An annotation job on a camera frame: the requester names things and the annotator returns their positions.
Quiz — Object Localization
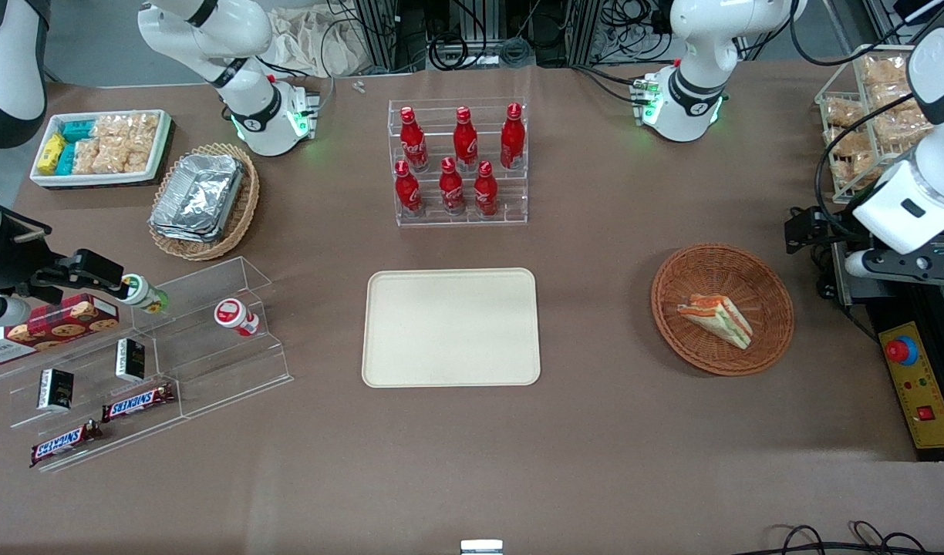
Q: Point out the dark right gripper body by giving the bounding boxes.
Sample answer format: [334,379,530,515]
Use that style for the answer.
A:
[0,193,53,298]

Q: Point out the triangular sandwich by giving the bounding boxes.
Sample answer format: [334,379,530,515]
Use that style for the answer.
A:
[677,294,753,350]

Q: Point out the round brown wicker basket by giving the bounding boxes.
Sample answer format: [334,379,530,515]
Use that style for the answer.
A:
[650,244,795,377]

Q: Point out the white rectangular snack tray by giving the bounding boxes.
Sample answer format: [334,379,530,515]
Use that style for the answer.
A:
[29,109,174,190]

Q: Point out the oval tan wicker basket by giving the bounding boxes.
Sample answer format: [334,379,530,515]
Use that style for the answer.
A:
[148,143,261,261]

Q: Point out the beige rectangular tray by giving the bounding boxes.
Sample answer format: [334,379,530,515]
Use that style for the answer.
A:
[362,267,541,389]

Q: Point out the red plaid cookie box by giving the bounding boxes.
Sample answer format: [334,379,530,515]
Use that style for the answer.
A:
[0,294,120,368]

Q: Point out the green-capped small bottle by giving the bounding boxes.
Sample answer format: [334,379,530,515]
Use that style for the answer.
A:
[120,274,169,315]

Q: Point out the bagged fried snack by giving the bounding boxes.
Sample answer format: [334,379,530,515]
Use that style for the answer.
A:
[831,133,897,195]
[825,96,866,130]
[861,52,914,87]
[865,86,934,149]

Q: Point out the small black box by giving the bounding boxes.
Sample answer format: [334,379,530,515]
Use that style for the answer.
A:
[116,338,147,383]
[38,368,75,412]

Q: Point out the clear bag of crackers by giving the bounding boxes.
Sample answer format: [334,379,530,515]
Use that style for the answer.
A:
[126,136,159,173]
[96,139,130,175]
[94,114,159,144]
[72,139,101,176]

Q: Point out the yellow snack pack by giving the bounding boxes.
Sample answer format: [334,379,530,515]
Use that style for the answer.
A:
[38,133,66,176]

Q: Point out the stacked aluminium foil trays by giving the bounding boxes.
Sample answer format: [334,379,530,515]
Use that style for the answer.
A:
[150,153,245,244]

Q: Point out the Snickers chocolate bar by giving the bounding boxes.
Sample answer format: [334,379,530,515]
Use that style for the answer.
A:
[102,383,176,423]
[30,420,103,468]

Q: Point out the red-capped small bottle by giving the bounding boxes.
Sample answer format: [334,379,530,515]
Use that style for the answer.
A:
[214,298,261,338]

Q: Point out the clear acrylic stepped shelf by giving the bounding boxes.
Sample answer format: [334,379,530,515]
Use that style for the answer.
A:
[0,256,294,473]

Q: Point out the yellow emergency stop box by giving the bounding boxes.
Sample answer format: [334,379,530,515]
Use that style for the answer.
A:
[878,321,944,450]

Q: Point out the red cola bottle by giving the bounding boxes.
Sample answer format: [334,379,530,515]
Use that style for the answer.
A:
[395,160,423,217]
[399,106,429,172]
[453,106,478,172]
[440,157,466,217]
[474,160,498,217]
[501,103,526,170]

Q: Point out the crumpled beige cloth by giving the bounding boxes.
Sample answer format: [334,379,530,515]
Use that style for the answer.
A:
[268,6,369,78]

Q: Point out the clear acrylic bottle rack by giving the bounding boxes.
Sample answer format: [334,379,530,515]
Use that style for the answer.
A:
[387,97,529,227]

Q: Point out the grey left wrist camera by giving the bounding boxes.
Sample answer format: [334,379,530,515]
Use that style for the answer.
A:
[845,245,944,283]

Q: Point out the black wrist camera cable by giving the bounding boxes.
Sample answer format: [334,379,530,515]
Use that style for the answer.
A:
[815,92,916,232]

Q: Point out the white wire rack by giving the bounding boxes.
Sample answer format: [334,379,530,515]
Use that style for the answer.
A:
[815,44,939,205]

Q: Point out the black arm base cables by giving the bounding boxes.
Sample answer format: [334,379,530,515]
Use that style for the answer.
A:
[571,65,644,106]

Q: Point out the black looped cables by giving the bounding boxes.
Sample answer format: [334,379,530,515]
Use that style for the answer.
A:
[750,520,944,555]

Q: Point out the black cable coil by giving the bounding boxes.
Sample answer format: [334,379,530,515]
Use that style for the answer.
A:
[429,34,470,70]

